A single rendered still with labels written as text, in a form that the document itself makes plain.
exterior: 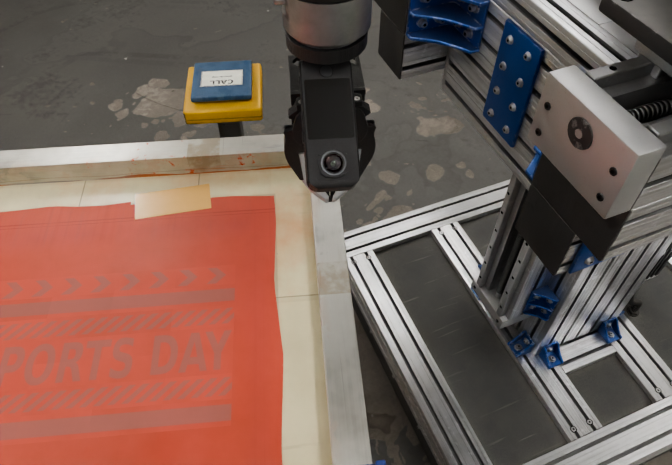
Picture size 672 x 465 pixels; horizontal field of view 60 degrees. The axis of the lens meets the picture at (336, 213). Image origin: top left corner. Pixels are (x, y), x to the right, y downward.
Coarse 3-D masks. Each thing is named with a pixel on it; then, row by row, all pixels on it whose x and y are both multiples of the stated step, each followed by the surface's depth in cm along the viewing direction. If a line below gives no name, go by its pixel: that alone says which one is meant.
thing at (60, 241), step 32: (0, 224) 80; (32, 224) 80; (64, 224) 80; (96, 224) 80; (0, 256) 76; (32, 256) 76; (64, 256) 76; (96, 256) 76; (0, 448) 60; (32, 448) 60; (64, 448) 60
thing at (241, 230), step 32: (128, 224) 80; (160, 224) 80; (192, 224) 80; (224, 224) 80; (256, 224) 80; (128, 256) 76; (160, 256) 76; (192, 256) 76; (224, 256) 76; (256, 256) 76; (256, 288) 73; (256, 320) 70; (256, 352) 67; (256, 384) 65; (256, 416) 62; (96, 448) 60; (128, 448) 60; (160, 448) 60; (192, 448) 60; (224, 448) 60; (256, 448) 60
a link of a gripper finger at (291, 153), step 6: (288, 126) 56; (288, 132) 55; (288, 138) 56; (288, 144) 56; (294, 144) 56; (288, 150) 57; (294, 150) 57; (300, 150) 57; (288, 156) 58; (294, 156) 58; (288, 162) 58; (294, 162) 58; (294, 168) 59; (300, 168) 59; (300, 174) 60
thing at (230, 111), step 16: (256, 64) 104; (192, 80) 101; (256, 80) 101; (256, 96) 98; (192, 112) 95; (208, 112) 96; (224, 112) 96; (240, 112) 96; (256, 112) 96; (224, 128) 104; (240, 128) 105
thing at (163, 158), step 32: (0, 160) 83; (32, 160) 83; (64, 160) 83; (96, 160) 83; (128, 160) 83; (160, 160) 83; (192, 160) 84; (224, 160) 84; (256, 160) 85; (320, 224) 75; (320, 256) 72; (320, 288) 69; (352, 320) 66; (352, 352) 63; (352, 384) 61; (352, 416) 59; (352, 448) 57
